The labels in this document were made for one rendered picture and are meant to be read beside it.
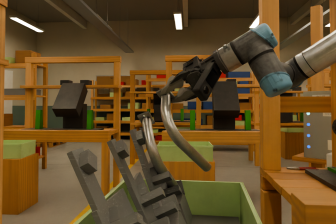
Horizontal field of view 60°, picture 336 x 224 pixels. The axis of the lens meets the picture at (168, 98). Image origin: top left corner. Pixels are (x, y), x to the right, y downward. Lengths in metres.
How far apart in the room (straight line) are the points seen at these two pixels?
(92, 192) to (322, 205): 0.78
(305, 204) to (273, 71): 0.50
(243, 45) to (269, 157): 0.95
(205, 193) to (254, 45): 0.53
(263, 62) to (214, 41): 10.73
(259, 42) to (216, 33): 10.78
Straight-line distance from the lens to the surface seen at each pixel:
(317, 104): 1.82
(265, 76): 0.80
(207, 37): 11.53
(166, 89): 0.88
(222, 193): 1.06
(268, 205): 1.73
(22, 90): 5.99
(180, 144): 0.84
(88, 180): 0.59
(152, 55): 11.46
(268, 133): 1.65
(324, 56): 0.89
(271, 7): 1.74
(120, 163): 0.71
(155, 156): 0.86
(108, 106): 10.97
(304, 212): 1.11
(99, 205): 0.59
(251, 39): 0.83
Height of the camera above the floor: 1.22
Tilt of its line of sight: 2 degrees up
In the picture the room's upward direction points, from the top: straight up
